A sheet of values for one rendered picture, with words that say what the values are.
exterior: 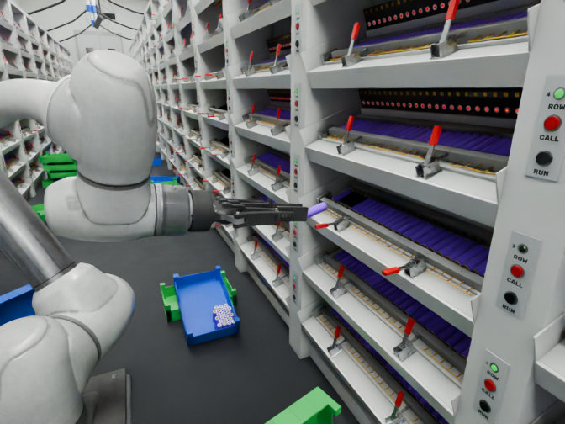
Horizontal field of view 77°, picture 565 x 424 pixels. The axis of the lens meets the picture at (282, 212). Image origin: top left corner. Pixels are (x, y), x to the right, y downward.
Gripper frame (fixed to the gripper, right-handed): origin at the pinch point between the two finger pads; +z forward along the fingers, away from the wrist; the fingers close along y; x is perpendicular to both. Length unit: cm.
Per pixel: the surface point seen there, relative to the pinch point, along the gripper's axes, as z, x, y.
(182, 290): -3, 59, 79
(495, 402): 21.7, 19.8, -36.5
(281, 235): 28, 25, 55
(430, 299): 21.2, 10.6, -20.8
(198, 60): 16, -44, 170
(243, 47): 19, -45, 100
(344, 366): 29, 48, 6
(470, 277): 24.5, 4.2, -25.0
